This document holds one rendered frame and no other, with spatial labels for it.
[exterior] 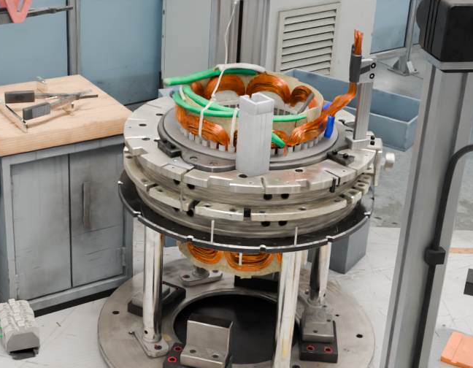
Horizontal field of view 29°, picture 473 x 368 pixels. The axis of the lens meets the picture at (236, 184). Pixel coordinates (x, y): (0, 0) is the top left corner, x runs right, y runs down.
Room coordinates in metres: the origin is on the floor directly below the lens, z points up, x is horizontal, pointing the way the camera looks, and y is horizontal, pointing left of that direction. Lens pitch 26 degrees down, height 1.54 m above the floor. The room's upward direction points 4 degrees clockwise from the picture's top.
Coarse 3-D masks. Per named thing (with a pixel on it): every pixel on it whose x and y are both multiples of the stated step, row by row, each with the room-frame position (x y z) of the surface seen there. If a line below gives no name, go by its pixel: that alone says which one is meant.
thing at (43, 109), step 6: (48, 102) 1.13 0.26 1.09; (24, 108) 1.11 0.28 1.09; (30, 108) 1.11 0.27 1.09; (36, 108) 1.11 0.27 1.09; (42, 108) 1.12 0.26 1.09; (48, 108) 1.13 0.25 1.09; (24, 114) 1.10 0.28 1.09; (30, 114) 1.11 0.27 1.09; (36, 114) 1.11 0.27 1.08; (42, 114) 1.12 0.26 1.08; (48, 114) 1.13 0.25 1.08
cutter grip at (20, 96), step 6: (30, 90) 1.17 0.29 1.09; (6, 96) 1.16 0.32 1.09; (12, 96) 1.16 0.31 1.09; (18, 96) 1.16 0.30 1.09; (24, 96) 1.16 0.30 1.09; (30, 96) 1.17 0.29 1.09; (6, 102) 1.16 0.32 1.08; (12, 102) 1.16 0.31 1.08; (18, 102) 1.16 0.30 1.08; (24, 102) 1.16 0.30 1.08
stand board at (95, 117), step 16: (48, 80) 1.30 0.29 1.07; (64, 80) 1.30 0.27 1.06; (80, 80) 1.31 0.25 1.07; (0, 96) 1.22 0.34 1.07; (0, 112) 1.16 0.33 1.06; (16, 112) 1.16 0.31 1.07; (64, 112) 1.17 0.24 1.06; (80, 112) 1.18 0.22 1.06; (96, 112) 1.18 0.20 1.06; (112, 112) 1.19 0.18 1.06; (128, 112) 1.19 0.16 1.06; (0, 128) 1.11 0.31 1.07; (16, 128) 1.11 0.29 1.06; (32, 128) 1.11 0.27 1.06; (48, 128) 1.12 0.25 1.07; (64, 128) 1.12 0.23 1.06; (80, 128) 1.13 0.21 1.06; (96, 128) 1.15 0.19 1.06; (112, 128) 1.16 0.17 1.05; (0, 144) 1.07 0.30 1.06; (16, 144) 1.08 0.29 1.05; (32, 144) 1.09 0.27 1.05; (48, 144) 1.10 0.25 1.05; (64, 144) 1.12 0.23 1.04
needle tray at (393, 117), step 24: (288, 72) 1.41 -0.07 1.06; (336, 96) 1.39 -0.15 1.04; (384, 96) 1.35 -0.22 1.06; (408, 96) 1.33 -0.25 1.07; (384, 120) 1.23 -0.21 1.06; (408, 120) 1.33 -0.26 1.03; (384, 144) 1.23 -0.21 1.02; (408, 144) 1.22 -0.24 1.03; (360, 240) 1.31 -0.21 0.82; (336, 264) 1.27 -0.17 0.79
